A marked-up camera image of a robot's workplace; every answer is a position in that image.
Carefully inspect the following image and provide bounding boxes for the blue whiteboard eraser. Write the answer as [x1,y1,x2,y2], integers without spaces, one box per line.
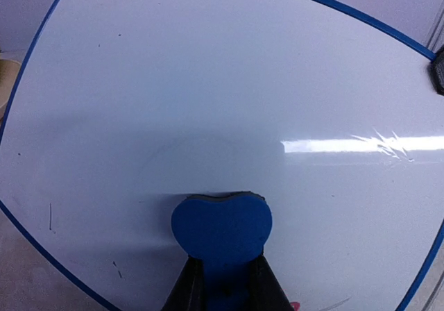
[171,192,272,310]

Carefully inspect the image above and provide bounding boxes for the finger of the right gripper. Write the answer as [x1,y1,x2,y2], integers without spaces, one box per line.
[428,47,444,94]

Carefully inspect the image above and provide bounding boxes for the beige plate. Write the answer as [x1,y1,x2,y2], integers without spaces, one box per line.
[0,59,21,119]

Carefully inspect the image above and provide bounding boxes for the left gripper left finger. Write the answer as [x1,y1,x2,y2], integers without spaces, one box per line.
[161,255,205,311]

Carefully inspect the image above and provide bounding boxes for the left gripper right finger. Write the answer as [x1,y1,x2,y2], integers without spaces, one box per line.
[249,252,293,311]

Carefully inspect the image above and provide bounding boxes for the small blue-framed whiteboard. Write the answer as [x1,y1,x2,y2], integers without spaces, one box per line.
[1,0,443,310]

